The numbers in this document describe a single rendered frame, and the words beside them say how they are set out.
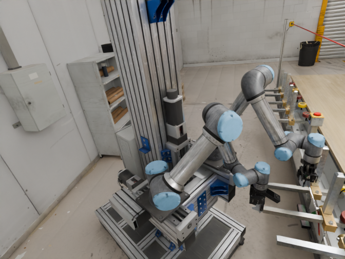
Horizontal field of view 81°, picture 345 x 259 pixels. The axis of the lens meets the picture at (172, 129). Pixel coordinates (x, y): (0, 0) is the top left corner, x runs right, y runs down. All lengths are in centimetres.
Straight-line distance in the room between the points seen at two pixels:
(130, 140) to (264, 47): 783
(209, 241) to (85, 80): 240
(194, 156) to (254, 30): 798
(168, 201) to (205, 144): 29
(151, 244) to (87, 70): 217
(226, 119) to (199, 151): 18
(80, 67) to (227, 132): 244
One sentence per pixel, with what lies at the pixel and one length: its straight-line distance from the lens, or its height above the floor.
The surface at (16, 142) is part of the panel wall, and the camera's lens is 263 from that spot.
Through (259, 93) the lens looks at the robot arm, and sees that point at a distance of 108.
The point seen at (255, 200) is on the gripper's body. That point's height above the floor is 94.
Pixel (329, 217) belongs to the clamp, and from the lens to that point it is 146.
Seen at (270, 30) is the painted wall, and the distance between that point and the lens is 873.
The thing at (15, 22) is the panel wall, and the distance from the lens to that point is 279.
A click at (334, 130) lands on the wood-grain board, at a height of 90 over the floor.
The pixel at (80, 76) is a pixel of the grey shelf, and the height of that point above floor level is 137.
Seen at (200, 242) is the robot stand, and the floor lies 21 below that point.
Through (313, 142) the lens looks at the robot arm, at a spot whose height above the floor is 128.
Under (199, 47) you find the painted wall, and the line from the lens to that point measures 881.
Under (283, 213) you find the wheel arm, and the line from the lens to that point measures 140.
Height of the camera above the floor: 191
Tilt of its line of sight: 29 degrees down
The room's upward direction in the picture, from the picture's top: 8 degrees counter-clockwise
